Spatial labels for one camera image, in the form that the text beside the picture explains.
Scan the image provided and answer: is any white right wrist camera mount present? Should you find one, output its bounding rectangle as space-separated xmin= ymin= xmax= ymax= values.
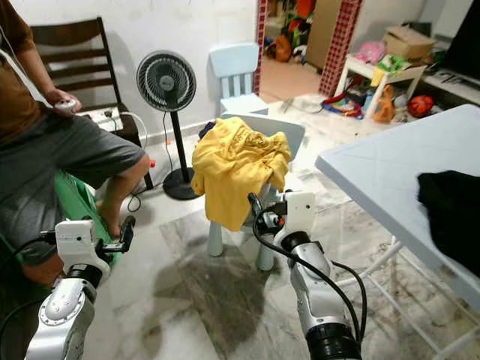
xmin=276 ymin=190 xmax=317 ymax=241

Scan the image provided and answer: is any pink bag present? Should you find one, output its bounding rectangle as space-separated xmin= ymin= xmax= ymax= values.
xmin=355 ymin=40 xmax=389 ymax=67

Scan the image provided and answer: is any white television console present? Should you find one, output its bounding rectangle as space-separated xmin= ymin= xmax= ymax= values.
xmin=424 ymin=66 xmax=480 ymax=106

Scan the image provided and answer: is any large pale blue folding table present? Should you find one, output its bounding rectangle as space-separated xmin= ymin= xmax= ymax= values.
xmin=315 ymin=103 xmax=480 ymax=353

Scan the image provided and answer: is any red white tiled pillar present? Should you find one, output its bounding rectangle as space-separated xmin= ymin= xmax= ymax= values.
xmin=317 ymin=0 xmax=367 ymax=97
xmin=255 ymin=0 xmax=271 ymax=76

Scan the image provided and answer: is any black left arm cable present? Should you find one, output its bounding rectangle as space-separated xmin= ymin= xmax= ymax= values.
xmin=0 ymin=229 xmax=58 ymax=263

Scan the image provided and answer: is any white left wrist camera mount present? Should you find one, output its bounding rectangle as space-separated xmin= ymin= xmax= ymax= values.
xmin=55 ymin=219 xmax=113 ymax=280

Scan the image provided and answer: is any green toy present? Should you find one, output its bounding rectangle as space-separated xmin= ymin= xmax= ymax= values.
xmin=375 ymin=54 xmax=410 ymax=76

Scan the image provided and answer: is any person's left hand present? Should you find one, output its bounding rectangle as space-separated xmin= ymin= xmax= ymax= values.
xmin=47 ymin=88 xmax=83 ymax=116

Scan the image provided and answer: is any brown cardboard box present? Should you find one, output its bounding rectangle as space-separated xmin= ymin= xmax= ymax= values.
xmin=382 ymin=25 xmax=436 ymax=62

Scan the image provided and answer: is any black garment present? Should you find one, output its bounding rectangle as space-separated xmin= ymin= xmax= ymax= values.
xmin=416 ymin=170 xmax=480 ymax=278

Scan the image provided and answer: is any colourful strapped bag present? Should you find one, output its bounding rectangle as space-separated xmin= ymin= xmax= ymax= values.
xmin=321 ymin=88 xmax=372 ymax=119

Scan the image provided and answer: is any light blue plastic chair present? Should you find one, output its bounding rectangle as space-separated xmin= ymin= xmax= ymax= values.
xmin=208 ymin=43 xmax=271 ymax=117
xmin=206 ymin=112 xmax=307 ymax=272

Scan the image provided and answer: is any orange bag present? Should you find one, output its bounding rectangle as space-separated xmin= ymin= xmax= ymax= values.
xmin=270 ymin=0 xmax=307 ymax=65

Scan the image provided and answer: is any white toy shelf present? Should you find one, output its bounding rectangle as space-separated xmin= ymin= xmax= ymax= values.
xmin=334 ymin=54 xmax=428 ymax=121

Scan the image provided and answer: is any yellow printed shirt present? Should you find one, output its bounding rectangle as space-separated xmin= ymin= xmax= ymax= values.
xmin=191 ymin=117 xmax=293 ymax=232

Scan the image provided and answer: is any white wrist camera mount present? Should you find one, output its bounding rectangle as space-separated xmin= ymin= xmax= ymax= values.
xmin=276 ymin=190 xmax=317 ymax=241
xmin=55 ymin=219 xmax=113 ymax=280

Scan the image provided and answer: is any white power strip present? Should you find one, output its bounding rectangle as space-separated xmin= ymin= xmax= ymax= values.
xmin=79 ymin=107 xmax=132 ymax=134

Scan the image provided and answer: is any red ball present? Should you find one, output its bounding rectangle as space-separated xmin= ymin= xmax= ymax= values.
xmin=407 ymin=94 xmax=436 ymax=119

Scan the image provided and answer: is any dark wooden chair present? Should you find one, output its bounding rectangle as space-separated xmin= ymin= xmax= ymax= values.
xmin=30 ymin=16 xmax=151 ymax=188

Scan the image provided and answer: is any brown wooden board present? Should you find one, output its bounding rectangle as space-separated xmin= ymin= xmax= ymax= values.
xmin=304 ymin=0 xmax=344 ymax=72

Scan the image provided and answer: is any black flat television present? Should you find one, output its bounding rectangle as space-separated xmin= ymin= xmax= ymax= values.
xmin=439 ymin=0 xmax=480 ymax=80

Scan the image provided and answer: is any black standing fan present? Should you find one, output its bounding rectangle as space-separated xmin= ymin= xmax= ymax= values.
xmin=136 ymin=49 xmax=200 ymax=201

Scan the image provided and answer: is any orange toy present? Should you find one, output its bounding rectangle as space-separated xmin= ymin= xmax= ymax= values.
xmin=371 ymin=84 xmax=398 ymax=125

